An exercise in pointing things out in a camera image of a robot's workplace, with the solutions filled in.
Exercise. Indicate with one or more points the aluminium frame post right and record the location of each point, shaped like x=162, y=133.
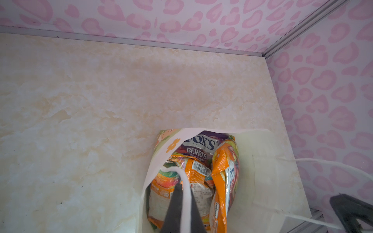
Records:
x=313, y=19

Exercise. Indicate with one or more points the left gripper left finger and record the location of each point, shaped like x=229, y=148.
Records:
x=173, y=216

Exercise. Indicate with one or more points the white paper gift bag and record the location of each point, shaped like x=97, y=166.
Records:
x=270, y=197

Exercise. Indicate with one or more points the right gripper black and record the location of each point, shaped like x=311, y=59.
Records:
x=355, y=215

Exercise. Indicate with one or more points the purple berries Fox's candy bag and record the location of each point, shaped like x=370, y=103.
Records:
x=202, y=146

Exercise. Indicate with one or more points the orange Fox's fruits candy bag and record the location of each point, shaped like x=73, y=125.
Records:
x=225, y=175

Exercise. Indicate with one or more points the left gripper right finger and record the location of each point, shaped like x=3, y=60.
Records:
x=196, y=225

